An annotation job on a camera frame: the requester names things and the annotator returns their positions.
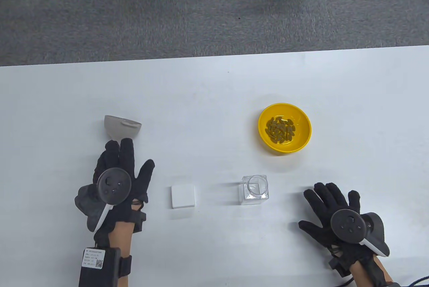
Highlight person's left hand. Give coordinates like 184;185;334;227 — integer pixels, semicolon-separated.
92;138;155;234

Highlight person's right hand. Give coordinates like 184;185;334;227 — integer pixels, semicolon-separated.
298;182;373;267

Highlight grey funnel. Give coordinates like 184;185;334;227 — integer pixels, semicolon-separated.
104;115;142;140

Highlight white square jar lid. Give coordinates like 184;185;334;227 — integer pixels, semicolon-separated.
171;184;196;209

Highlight yellow bowl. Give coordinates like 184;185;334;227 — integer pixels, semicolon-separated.
258;103;312;154

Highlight clear square coffee jar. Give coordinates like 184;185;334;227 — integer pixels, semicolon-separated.
239;175;269;206

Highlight green-brown seeds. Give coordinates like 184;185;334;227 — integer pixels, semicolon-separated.
265;116;296;143

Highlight person's left forearm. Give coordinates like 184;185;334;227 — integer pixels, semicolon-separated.
96;222;133;287

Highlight person's right forearm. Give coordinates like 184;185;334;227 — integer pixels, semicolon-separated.
349;255;394;287

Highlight grey ring hand controller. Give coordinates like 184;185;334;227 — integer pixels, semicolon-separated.
330;209;390;257
74;168;132;233

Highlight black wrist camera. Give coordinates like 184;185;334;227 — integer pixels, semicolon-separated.
129;212;147;234
328;255;351;277

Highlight dark blue cable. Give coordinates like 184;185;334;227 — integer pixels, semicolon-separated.
406;275;429;287

